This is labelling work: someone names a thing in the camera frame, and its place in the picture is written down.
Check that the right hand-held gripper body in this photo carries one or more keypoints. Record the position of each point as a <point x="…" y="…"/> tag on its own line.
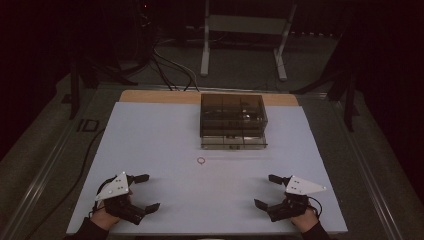
<point x="301" y="187"/>

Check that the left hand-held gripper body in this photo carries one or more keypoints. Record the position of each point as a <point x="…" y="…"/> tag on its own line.
<point x="115" y="188"/>

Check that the transparent box drawer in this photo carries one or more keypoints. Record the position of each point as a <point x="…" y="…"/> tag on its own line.
<point x="233" y="143"/>

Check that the smoked transparent storage box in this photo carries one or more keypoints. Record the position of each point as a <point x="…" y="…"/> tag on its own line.
<point x="233" y="113"/>

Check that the person's left hand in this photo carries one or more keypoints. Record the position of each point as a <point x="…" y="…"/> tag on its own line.
<point x="103" y="218"/>

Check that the person's right hand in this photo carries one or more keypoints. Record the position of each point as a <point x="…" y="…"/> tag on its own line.
<point x="305" y="220"/>

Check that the black tripod stand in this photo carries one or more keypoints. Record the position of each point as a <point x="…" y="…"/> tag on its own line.
<point x="78" y="83"/>
<point x="348" y="90"/>

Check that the white metal stand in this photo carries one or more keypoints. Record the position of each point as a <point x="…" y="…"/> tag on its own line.
<point x="245" y="25"/>

